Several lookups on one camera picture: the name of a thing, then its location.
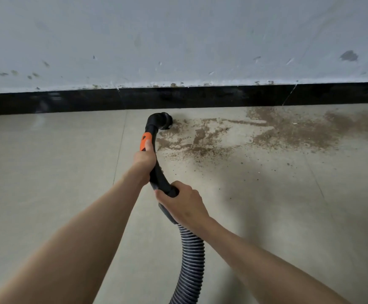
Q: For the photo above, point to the person's left hand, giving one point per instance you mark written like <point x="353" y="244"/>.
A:
<point x="144" y="163"/>

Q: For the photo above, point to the person's right hand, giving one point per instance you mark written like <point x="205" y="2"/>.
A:
<point x="185" y="207"/>

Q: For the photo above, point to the brown dirt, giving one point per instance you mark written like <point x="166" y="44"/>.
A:
<point x="298" y="129"/>

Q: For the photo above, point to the person's left forearm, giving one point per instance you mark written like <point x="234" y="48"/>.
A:
<point x="67" y="250"/>

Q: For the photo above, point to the person's right forearm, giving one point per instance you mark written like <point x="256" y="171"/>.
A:
<point x="266" y="269"/>

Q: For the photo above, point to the black baseboard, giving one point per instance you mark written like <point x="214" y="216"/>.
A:
<point x="171" y="98"/>

